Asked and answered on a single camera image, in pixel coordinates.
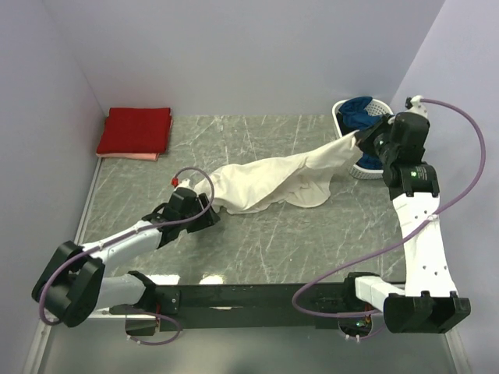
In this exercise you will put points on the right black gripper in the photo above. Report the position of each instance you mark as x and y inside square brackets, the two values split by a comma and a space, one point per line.
[364, 137]

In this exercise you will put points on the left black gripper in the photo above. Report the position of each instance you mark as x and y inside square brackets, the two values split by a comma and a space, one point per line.
[208, 218]

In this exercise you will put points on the cream white t shirt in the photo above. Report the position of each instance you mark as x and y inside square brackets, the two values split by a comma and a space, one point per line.
[302, 180]

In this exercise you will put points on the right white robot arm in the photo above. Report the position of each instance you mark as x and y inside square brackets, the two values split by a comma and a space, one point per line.
[429, 302]

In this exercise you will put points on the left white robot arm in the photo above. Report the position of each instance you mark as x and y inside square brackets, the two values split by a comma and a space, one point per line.
[77, 279]

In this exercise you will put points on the crumpled blue t shirt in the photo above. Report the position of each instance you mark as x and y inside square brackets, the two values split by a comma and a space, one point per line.
[355, 114]

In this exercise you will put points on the white plastic laundry basket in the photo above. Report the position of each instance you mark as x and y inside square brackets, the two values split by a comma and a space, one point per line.
[367, 168]

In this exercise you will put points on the folded pink t shirt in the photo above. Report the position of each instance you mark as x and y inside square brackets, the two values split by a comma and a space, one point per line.
[132, 156]

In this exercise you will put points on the folded red t shirt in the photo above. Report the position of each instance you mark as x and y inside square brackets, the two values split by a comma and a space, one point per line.
[135, 113]

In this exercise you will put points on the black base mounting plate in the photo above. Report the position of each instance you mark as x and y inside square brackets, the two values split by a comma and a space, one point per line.
[205, 306]

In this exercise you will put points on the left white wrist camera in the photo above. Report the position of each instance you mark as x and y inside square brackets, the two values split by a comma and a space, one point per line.
[185, 183]

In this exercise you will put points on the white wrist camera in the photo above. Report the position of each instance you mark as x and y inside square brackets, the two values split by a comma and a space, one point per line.
[415, 105]
[185, 183]

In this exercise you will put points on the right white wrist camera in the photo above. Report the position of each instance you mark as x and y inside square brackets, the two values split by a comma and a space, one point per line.
[415, 105]

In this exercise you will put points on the aluminium extrusion rail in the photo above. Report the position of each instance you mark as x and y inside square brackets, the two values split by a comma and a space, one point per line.
[102, 314]

